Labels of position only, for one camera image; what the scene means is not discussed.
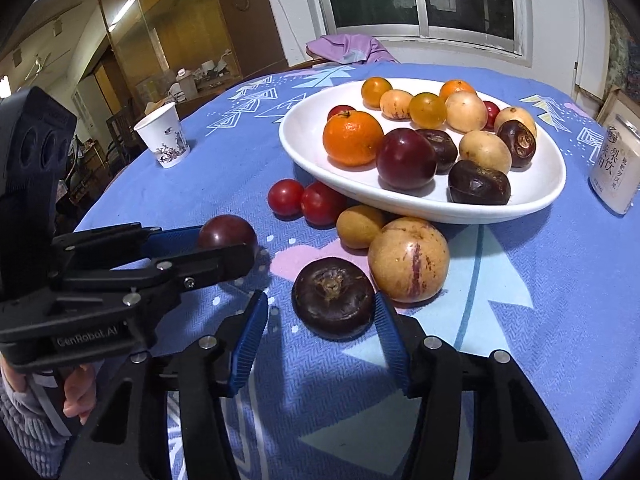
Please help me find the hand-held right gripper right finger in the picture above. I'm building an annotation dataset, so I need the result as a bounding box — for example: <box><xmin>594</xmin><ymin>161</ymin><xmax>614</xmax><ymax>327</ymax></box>
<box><xmin>372</xmin><ymin>292</ymin><xmax>583</xmax><ymax>480</ymax></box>

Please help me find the person's left hand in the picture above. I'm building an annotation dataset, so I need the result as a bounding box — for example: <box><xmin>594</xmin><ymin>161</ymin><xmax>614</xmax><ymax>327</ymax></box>
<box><xmin>62</xmin><ymin>363</ymin><xmax>99</xmax><ymax>426</ymax></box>

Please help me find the small yellow loquat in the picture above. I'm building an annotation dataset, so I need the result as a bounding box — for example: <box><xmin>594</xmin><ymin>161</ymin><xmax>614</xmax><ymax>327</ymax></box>
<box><xmin>444</xmin><ymin>91</ymin><xmax>488</xmax><ymax>134</ymax></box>
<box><xmin>494</xmin><ymin>106</ymin><xmax>538</xmax><ymax>141</ymax></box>
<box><xmin>336</xmin><ymin>205</ymin><xmax>387</xmax><ymax>250</ymax></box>
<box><xmin>458</xmin><ymin>130</ymin><xmax>513</xmax><ymax>173</ymax></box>

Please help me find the large yellow pepino melon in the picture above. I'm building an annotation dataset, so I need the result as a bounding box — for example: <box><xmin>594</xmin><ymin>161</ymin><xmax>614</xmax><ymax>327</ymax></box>
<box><xmin>367</xmin><ymin>217</ymin><xmax>451</xmax><ymax>304</ymax></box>

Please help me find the purple garment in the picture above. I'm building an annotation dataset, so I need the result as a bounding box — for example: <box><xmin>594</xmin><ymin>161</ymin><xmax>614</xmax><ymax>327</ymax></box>
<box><xmin>306</xmin><ymin>34</ymin><xmax>401</xmax><ymax>65</ymax></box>

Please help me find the orange yellow tomato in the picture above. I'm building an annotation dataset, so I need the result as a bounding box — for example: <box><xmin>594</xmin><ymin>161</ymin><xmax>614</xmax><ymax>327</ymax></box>
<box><xmin>408</xmin><ymin>92</ymin><xmax>447</xmax><ymax>130</ymax></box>
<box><xmin>361</xmin><ymin>76</ymin><xmax>393</xmax><ymax>109</ymax></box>

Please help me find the dark brown water chestnut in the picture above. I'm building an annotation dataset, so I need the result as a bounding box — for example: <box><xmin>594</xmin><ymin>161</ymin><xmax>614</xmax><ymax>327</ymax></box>
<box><xmin>416</xmin><ymin>128</ymin><xmax>459</xmax><ymax>176</ymax></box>
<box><xmin>447</xmin><ymin>159</ymin><xmax>512</xmax><ymax>206</ymax></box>
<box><xmin>496</xmin><ymin>120</ymin><xmax>537</xmax><ymax>168</ymax></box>
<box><xmin>291</xmin><ymin>257</ymin><xmax>377</xmax><ymax>342</ymax></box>

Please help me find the blue printed tablecloth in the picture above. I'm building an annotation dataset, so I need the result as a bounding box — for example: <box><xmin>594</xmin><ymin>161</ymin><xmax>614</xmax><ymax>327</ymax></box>
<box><xmin>72</xmin><ymin>62</ymin><xmax>640</xmax><ymax>480</ymax></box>

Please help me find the brown wooden cabinet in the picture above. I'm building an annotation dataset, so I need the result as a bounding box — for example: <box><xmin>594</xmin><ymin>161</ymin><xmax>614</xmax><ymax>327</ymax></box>
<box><xmin>95</xmin><ymin>0</ymin><xmax>291</xmax><ymax>116</ymax></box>

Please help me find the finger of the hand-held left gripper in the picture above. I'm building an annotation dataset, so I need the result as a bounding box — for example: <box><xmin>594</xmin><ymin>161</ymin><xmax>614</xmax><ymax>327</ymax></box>
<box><xmin>50</xmin><ymin>243</ymin><xmax>259</xmax><ymax>307</ymax></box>
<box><xmin>52</xmin><ymin>221</ymin><xmax>206</xmax><ymax>272</ymax></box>

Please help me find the white oval plate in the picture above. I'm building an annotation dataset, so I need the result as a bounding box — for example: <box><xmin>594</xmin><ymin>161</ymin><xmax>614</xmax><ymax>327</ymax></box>
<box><xmin>278</xmin><ymin>77</ymin><xmax>567</xmax><ymax>225</ymax></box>

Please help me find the small mandarin orange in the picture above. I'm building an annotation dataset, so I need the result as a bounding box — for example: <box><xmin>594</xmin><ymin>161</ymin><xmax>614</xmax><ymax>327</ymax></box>
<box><xmin>439</xmin><ymin>79</ymin><xmax>477</xmax><ymax>103</ymax></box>

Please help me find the person's left forearm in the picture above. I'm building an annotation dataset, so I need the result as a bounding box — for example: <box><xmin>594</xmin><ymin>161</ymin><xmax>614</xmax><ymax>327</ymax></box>
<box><xmin>0</xmin><ymin>380</ymin><xmax>73</xmax><ymax>480</ymax></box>

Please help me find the large dark red plum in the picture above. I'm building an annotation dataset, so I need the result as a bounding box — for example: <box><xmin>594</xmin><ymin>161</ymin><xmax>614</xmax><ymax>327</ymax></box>
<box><xmin>376</xmin><ymin>128</ymin><xmax>438</xmax><ymax>191</ymax></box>

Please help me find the dark wooden chair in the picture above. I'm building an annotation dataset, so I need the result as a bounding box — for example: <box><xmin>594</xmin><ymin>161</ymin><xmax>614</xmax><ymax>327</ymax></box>
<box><xmin>102</xmin><ymin>102</ymin><xmax>151</xmax><ymax>166</ymax></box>

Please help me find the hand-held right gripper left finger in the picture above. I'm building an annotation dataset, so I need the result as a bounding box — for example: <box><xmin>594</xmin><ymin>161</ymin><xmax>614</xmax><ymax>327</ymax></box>
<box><xmin>59</xmin><ymin>289</ymin><xmax>271</xmax><ymax>480</ymax></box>

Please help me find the large mandarin orange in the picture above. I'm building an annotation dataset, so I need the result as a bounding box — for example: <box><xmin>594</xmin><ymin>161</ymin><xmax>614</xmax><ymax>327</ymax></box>
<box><xmin>322</xmin><ymin>109</ymin><xmax>385</xmax><ymax>168</ymax></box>

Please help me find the white printed paper cup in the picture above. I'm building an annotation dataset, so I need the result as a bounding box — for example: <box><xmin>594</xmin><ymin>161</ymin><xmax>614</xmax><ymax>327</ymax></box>
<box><xmin>133</xmin><ymin>102</ymin><xmax>192</xmax><ymax>169</ymax></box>

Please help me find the window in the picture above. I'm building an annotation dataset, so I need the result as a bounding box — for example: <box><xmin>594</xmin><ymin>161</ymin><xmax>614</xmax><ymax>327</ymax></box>
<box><xmin>307</xmin><ymin>0</ymin><xmax>533</xmax><ymax>63</ymax></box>

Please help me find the small dark red plum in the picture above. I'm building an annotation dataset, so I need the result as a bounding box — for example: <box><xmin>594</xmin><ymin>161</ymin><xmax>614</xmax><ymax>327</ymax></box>
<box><xmin>196</xmin><ymin>214</ymin><xmax>258</xmax><ymax>251</ymax></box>

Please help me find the speckled yellow loquat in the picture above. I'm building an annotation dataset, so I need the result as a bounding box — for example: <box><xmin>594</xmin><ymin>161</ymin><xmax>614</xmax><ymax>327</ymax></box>
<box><xmin>380</xmin><ymin>89</ymin><xmax>415</xmax><ymax>120</ymax></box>

